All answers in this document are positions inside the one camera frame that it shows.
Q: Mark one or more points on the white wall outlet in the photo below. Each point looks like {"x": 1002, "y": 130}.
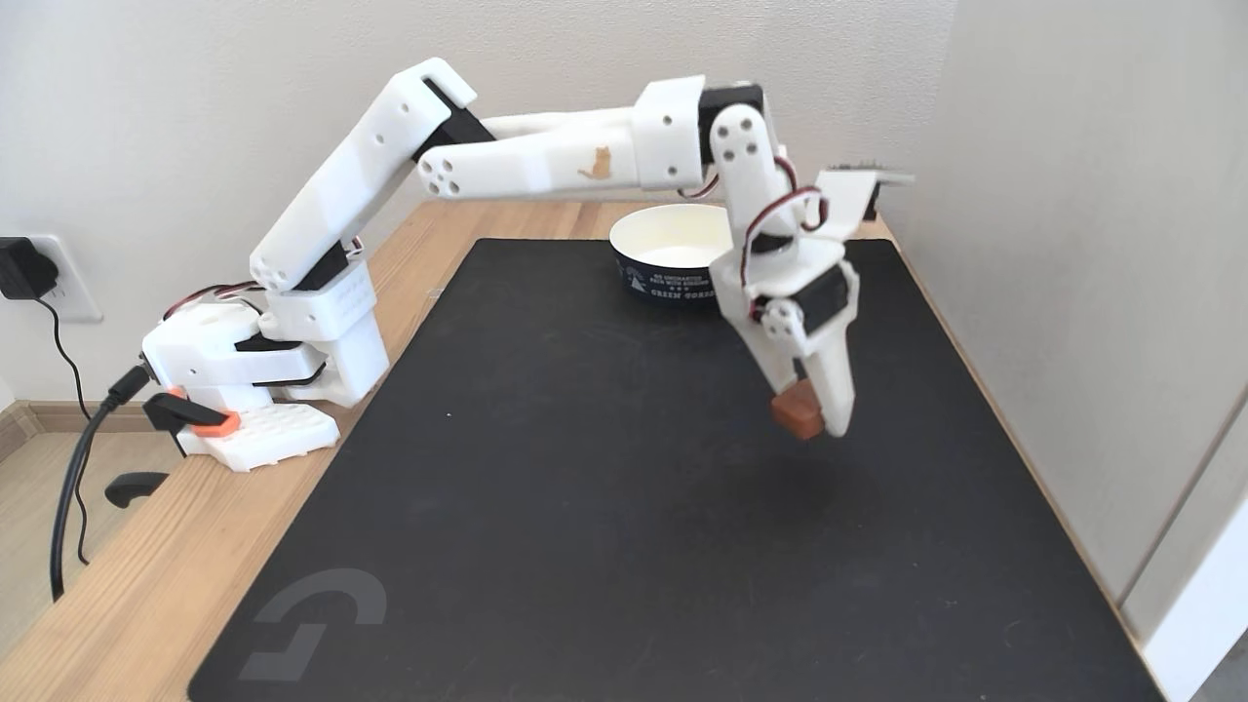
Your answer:
{"x": 76, "y": 292}

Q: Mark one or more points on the dark blue paper bowl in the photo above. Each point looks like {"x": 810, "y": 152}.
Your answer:
{"x": 663, "y": 244}

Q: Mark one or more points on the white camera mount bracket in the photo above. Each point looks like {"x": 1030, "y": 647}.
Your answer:
{"x": 846, "y": 200}

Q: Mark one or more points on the brown square toy block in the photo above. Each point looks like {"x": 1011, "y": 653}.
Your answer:
{"x": 798, "y": 414}

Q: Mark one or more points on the black power adapter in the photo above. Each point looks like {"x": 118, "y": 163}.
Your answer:
{"x": 21, "y": 268}

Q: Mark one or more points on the black and orange clamp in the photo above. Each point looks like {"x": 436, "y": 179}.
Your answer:
{"x": 190, "y": 417}

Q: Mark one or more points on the black desk mat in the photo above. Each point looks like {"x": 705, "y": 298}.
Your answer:
{"x": 585, "y": 526}

